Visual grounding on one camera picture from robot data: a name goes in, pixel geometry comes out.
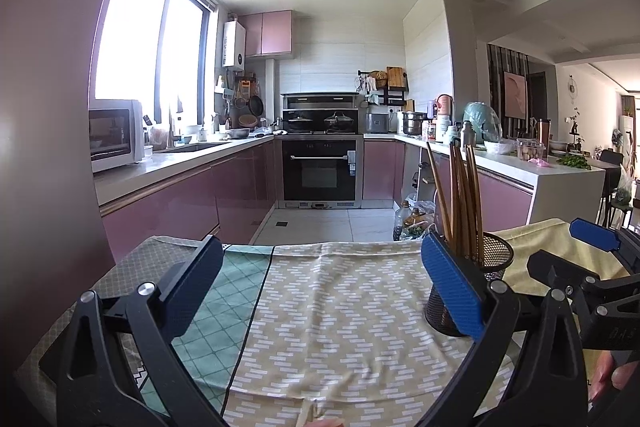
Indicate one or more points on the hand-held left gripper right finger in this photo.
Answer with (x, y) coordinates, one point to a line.
(450, 287)

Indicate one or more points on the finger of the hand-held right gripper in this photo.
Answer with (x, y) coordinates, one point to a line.
(555, 267)
(595, 229)

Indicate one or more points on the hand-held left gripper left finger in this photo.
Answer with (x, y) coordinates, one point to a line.
(195, 279)

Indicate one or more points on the black mesh utensil holder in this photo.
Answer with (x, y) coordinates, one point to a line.
(497, 264)

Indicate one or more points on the person's right hand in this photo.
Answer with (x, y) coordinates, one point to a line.
(602, 377)

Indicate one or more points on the pale yellow cloth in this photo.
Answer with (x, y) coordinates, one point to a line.
(545, 237)

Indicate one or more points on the green plastic bag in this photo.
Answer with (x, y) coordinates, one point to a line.
(624, 189)

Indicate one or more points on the green leafy vegetables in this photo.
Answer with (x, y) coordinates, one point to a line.
(574, 162)

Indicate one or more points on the black dining chair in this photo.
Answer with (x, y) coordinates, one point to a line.
(610, 159)

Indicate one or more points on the pink kitchen base cabinets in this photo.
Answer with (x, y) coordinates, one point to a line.
(185, 202)
(505, 202)

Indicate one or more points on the plastic oil bottle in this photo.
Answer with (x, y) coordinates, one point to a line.
(401, 222)

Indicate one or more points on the plastic bags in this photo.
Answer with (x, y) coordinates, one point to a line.
(422, 209)

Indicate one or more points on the small pink cloth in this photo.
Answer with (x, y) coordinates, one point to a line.
(540, 163)

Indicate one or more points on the white standing air conditioner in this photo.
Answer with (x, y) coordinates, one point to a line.
(630, 132)

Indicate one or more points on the potted plant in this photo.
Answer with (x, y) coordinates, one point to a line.
(575, 127)

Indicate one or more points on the green and beige patterned tablecloth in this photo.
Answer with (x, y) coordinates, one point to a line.
(340, 307)

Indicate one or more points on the white bowl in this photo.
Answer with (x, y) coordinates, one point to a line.
(499, 148)

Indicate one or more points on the steel faucet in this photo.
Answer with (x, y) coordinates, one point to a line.
(172, 129)

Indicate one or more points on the steel bowl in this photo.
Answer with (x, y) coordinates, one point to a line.
(239, 133)

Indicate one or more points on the steel flask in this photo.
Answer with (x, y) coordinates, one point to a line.
(467, 134)

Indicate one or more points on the framed pink painting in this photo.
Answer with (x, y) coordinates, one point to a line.
(515, 94)

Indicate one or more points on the red label bottle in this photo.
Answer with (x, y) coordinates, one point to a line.
(430, 131)

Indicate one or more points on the green plastic-covered appliance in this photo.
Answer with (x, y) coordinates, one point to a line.
(482, 119)

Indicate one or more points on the white jar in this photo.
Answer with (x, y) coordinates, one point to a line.
(442, 127)

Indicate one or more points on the white toaster oven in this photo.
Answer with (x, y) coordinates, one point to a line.
(127, 132)

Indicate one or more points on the black stove with oven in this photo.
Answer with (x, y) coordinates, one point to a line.
(320, 172)

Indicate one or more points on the steel stockpot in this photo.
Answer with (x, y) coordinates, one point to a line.
(414, 123)

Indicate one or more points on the pink kettle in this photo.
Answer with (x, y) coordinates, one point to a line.
(445, 105)

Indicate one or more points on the hanging black frying pan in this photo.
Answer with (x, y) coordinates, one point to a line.
(256, 105)

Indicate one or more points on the black wok with lid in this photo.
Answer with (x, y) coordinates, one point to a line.
(339, 119)
(299, 121)

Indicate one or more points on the hanging utensil rack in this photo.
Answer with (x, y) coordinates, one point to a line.
(240, 89)

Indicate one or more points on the wooden cutting board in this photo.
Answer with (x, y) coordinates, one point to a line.
(396, 77)

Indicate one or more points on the white water heater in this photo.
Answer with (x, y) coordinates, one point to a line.
(234, 44)

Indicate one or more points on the kitchen window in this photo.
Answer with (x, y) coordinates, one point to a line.
(130, 42)

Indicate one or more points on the wall clock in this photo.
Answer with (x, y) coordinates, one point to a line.
(572, 87)

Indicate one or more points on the black wall rack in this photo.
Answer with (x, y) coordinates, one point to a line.
(392, 94)

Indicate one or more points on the pink wall cabinet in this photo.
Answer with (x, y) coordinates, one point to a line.
(267, 34)

